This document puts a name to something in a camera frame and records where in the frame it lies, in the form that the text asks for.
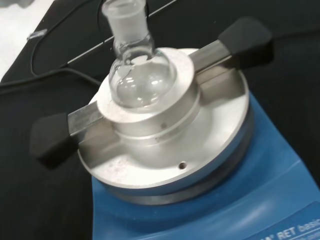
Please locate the heater with blue base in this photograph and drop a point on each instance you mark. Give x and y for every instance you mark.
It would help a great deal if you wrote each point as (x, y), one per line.
(220, 205)

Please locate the clear glass round-bottom flask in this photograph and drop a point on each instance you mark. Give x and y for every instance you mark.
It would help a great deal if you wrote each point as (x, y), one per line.
(140, 82)

